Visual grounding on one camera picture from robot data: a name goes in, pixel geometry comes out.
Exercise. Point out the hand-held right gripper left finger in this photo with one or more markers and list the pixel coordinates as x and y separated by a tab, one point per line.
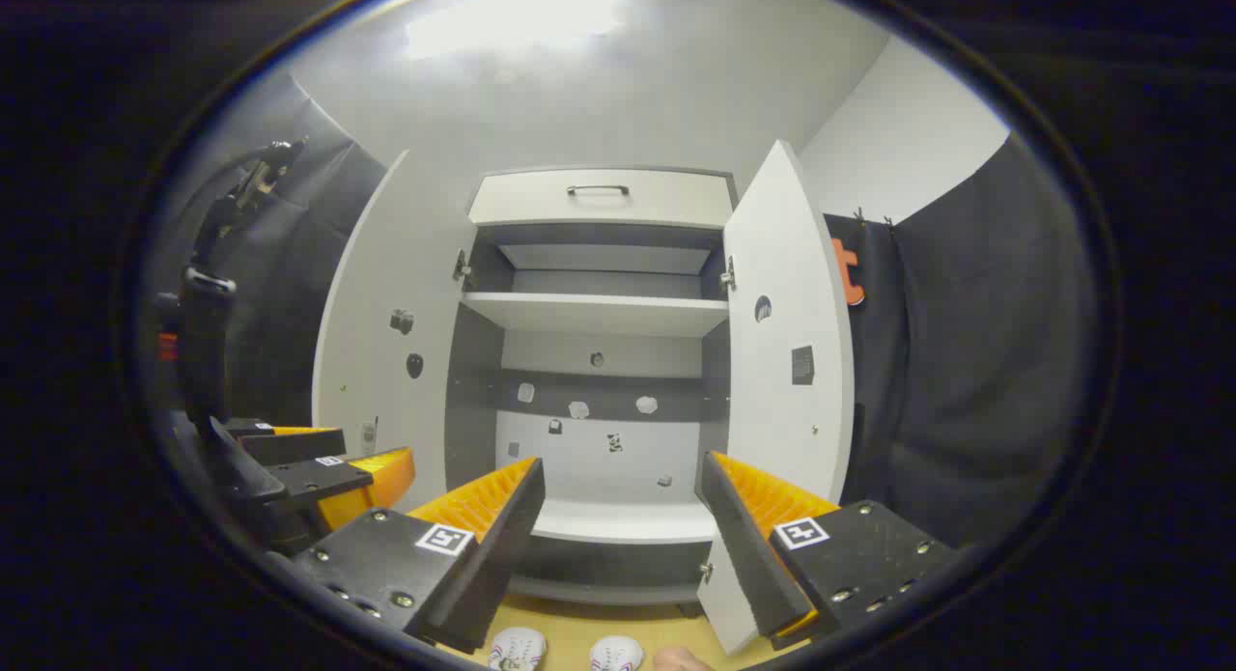
502	545

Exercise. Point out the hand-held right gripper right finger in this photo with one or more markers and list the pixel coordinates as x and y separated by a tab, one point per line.
744	545

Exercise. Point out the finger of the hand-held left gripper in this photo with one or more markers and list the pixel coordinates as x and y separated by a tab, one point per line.
319	483
290	446

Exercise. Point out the white canvas shoe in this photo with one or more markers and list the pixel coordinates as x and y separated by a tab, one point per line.
519	649
615	656

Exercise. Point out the white and grey shoe cabinet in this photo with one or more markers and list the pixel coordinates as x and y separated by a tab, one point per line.
579	463

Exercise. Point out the white shoe cabinet door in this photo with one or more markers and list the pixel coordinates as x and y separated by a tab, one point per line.
782	246
386	265

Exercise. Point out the metal door hinge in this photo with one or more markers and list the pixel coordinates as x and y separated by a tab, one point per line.
728	273
463	268

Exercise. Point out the white cabinet shelf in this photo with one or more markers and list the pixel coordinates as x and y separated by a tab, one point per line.
594	314

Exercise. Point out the white cabinet drawer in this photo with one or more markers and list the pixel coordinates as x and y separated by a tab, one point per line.
599	210

